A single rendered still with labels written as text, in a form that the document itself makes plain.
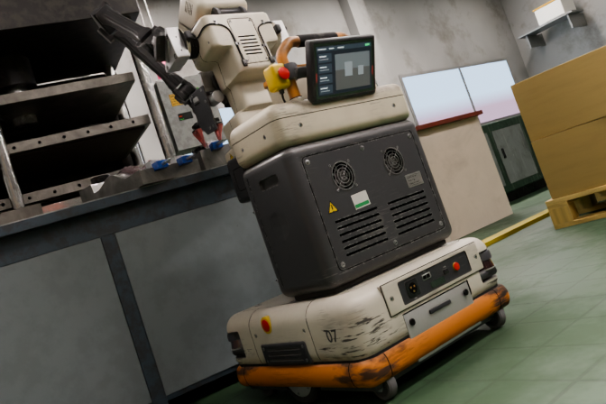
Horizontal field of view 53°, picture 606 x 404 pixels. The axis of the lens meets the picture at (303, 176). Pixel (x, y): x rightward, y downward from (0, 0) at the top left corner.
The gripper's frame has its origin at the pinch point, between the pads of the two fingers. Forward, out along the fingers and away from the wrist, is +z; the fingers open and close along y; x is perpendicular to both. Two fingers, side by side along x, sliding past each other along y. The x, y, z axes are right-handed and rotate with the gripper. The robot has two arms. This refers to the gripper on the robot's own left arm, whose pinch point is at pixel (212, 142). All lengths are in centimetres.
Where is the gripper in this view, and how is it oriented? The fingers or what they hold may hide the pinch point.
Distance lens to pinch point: 250.1
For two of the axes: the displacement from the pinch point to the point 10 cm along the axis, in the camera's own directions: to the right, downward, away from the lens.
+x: 4.1, -2.2, -8.8
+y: -8.5, 2.6, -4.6
